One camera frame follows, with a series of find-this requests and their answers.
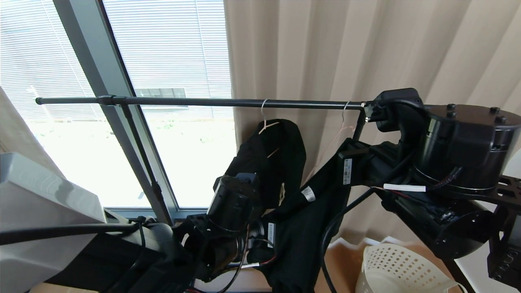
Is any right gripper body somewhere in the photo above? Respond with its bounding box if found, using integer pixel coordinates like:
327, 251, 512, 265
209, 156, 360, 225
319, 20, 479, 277
337, 138, 414, 188

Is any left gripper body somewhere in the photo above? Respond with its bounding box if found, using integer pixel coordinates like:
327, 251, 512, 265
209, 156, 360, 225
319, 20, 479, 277
244, 220, 278, 265

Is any black garment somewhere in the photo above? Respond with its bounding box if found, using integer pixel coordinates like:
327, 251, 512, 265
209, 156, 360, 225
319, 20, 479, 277
224, 119, 307, 212
260, 140, 355, 293

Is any pink clothes hanger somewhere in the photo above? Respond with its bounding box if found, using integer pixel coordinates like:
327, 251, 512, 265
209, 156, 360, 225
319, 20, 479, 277
303, 101, 358, 184
259, 99, 281, 159

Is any white laundry basket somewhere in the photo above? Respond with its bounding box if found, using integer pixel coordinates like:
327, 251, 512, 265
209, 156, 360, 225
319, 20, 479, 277
355, 243, 468, 293

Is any black clothes rack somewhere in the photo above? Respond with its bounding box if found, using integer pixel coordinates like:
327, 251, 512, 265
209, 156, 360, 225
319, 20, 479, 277
35, 95, 368, 225

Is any beige curtain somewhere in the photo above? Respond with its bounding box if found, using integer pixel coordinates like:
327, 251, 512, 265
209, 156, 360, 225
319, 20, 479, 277
224, 0, 521, 249

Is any white curtain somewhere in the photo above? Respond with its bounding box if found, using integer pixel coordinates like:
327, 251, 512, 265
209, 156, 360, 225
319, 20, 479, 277
0, 87, 66, 179

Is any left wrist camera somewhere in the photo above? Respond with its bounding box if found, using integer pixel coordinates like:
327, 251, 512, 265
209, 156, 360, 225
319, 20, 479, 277
235, 173, 260, 192

